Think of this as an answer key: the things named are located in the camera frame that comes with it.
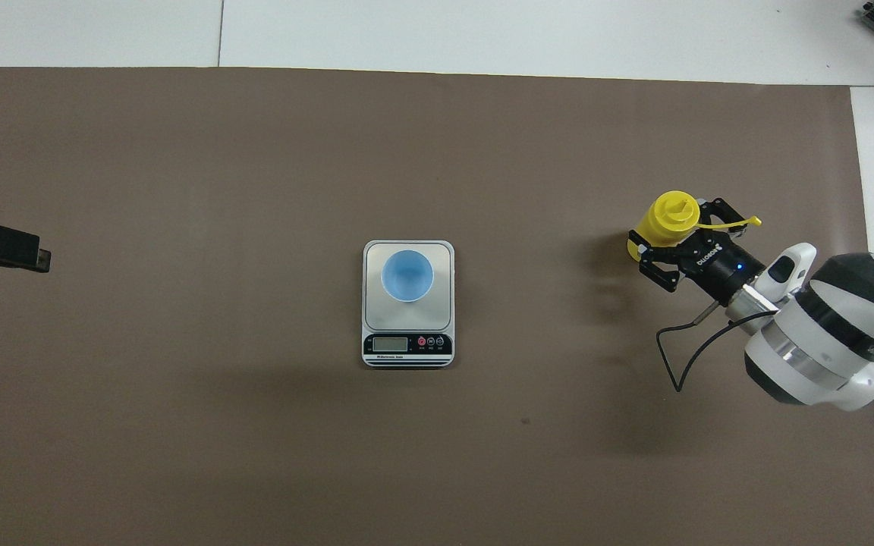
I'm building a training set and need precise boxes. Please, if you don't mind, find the silver digital kitchen scale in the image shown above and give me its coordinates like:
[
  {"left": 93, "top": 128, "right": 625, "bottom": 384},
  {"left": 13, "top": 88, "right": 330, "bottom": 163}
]
[{"left": 362, "top": 240, "right": 455, "bottom": 369}]

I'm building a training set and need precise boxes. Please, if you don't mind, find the light blue plastic cup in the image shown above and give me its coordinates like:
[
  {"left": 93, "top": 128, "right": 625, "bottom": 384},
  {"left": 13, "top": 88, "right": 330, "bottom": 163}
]
[{"left": 381, "top": 249, "right": 435, "bottom": 303}]

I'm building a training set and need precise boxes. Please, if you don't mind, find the yellow squeeze bottle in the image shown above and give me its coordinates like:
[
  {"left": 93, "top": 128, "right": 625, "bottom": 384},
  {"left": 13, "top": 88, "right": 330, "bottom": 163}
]
[{"left": 629, "top": 190, "right": 762, "bottom": 262}]

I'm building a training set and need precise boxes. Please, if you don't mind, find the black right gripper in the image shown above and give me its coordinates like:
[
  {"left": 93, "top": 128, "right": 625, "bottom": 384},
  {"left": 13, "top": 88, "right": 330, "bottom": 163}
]
[{"left": 629, "top": 197, "right": 766, "bottom": 306}]

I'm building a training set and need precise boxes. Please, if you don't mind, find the brown paper mat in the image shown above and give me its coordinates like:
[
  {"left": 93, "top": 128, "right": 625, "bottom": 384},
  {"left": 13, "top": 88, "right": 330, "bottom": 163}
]
[{"left": 0, "top": 67, "right": 874, "bottom": 546}]

